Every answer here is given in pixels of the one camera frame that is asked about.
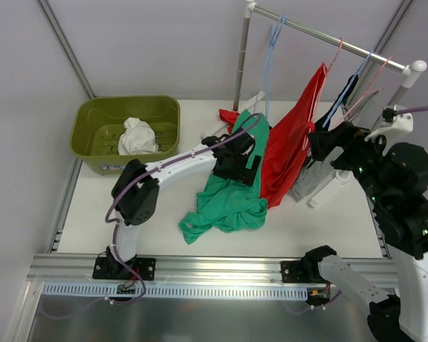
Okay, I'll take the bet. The white slotted cable duct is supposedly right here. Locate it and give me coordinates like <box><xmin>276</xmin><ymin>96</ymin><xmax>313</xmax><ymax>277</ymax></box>
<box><xmin>42</xmin><ymin>282</ymin><xmax>308</xmax><ymax>301</ymax></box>

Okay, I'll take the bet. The white tank top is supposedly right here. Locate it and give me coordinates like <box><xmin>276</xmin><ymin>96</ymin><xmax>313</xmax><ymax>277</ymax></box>
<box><xmin>118</xmin><ymin>118</ymin><xmax>159</xmax><ymax>155</ymax></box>

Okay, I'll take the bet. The red tank top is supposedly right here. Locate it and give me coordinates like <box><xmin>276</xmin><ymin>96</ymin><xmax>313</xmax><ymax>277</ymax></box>
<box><xmin>219</xmin><ymin>62</ymin><xmax>330</xmax><ymax>212</ymax></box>

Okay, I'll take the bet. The silver white clothes rack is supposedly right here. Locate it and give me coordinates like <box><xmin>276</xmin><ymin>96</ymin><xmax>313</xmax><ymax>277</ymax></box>
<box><xmin>201</xmin><ymin>0</ymin><xmax>428</xmax><ymax>209</ymax></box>

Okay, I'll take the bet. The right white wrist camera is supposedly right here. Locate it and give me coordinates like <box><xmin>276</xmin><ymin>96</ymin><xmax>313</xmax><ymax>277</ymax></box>
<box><xmin>365</xmin><ymin>105</ymin><xmax>414</xmax><ymax>144</ymax></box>

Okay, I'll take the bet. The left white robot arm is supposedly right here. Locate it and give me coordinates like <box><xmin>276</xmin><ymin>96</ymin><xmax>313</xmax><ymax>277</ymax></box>
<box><xmin>93</xmin><ymin>129</ymin><xmax>262</xmax><ymax>281</ymax></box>

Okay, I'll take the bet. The blue hanger with black top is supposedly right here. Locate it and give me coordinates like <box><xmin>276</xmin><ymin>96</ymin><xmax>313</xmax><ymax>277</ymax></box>
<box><xmin>328</xmin><ymin>50</ymin><xmax>375</xmax><ymax>112</ymax></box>

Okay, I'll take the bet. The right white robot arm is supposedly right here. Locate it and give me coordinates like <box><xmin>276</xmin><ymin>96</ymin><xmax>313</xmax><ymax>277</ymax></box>
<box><xmin>302</xmin><ymin>123</ymin><xmax>428</xmax><ymax>341</ymax></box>

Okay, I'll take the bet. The grey tank top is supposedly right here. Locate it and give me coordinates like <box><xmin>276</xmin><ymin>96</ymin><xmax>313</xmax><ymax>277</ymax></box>
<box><xmin>291</xmin><ymin>160</ymin><xmax>333</xmax><ymax>202</ymax></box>

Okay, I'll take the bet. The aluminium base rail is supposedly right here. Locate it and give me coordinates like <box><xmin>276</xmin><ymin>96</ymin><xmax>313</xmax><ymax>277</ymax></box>
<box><xmin>26</xmin><ymin>253</ymin><xmax>398</xmax><ymax>288</ymax></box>

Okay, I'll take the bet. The black tank top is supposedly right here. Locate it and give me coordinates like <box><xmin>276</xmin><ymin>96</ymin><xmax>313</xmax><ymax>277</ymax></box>
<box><xmin>313</xmin><ymin>110</ymin><xmax>335</xmax><ymax>133</ymax></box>

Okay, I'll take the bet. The olive green plastic basket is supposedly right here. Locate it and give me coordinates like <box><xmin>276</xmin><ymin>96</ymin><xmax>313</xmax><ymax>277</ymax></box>
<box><xmin>70</xmin><ymin>95</ymin><xmax>180</xmax><ymax>175</ymax></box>

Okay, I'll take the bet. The green tank top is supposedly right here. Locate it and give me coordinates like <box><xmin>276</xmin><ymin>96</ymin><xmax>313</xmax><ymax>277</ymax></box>
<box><xmin>179</xmin><ymin>110</ymin><xmax>269</xmax><ymax>244</ymax></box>

